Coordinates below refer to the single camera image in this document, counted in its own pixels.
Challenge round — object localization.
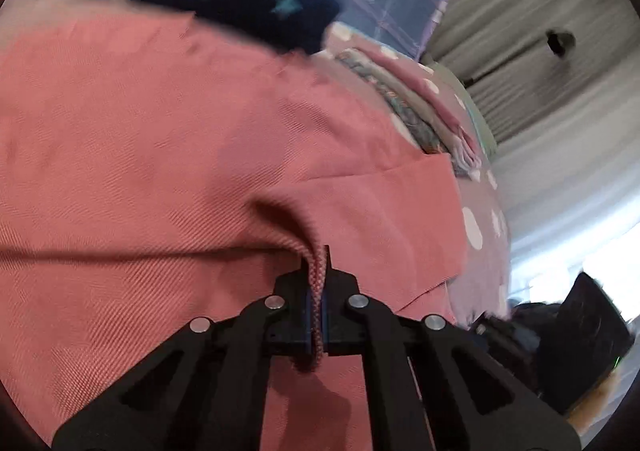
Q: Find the pink folded garment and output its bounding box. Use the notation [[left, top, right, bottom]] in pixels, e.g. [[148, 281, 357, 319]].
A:
[[350, 48, 483, 168]]

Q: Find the black rod with knob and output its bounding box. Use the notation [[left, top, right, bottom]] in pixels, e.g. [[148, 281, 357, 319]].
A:
[[460, 28, 577, 88]]

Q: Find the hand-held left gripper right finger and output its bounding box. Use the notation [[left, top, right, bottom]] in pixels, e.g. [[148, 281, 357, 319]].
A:
[[319, 245, 582, 451]]

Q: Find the pale green sheet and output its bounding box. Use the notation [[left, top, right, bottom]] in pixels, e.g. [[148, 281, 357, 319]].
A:
[[430, 61, 501, 162]]

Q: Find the mauve polka dot blanket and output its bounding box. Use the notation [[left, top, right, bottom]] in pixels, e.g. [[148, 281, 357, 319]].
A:
[[320, 23, 513, 327]]

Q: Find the grey curtain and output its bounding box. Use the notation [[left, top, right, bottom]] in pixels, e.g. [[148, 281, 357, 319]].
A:
[[420, 0, 640, 252]]

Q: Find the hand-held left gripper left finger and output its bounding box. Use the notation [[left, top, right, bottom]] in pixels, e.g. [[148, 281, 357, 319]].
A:
[[52, 261, 314, 451]]

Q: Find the salmon pink garment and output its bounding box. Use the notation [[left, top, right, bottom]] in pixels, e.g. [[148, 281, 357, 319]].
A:
[[0, 13, 468, 451]]

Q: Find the blue floral folded garment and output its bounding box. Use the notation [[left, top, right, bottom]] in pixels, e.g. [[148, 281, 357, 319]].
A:
[[335, 51, 481, 179]]

